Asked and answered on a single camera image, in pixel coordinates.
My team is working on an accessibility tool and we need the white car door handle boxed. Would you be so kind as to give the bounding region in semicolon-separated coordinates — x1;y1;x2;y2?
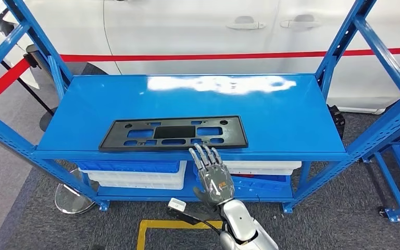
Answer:
280;14;321;30
226;16;266;31

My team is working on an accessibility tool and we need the white plastic crate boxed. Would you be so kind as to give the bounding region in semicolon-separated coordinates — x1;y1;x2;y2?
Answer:
220;160;303;171
91;179;186;191
227;167;295;177
79;160;188;185

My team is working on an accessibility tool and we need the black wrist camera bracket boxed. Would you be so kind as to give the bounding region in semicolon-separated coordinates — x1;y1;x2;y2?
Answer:
167;207;223;227

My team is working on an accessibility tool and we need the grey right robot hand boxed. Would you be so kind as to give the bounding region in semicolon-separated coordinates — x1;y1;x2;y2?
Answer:
189;144;236;208

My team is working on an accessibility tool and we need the red barrier belt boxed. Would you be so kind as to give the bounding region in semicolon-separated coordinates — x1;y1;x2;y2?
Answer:
0;58;32;108
59;46;400;64

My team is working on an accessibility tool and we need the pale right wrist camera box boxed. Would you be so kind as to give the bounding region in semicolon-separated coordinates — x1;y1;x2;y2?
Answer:
167;197;187;212

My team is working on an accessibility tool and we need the black strap device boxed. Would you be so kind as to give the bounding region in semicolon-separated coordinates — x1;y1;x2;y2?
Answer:
327;104;346;141

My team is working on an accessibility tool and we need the black-headed stanchion post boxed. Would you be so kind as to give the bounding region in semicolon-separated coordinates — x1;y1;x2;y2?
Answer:
23;44;58;132

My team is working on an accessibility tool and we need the white car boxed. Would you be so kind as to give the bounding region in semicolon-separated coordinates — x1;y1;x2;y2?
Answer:
0;0;400;115

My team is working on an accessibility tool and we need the black plastic panel part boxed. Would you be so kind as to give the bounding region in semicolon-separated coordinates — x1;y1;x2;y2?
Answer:
98;115;249;153

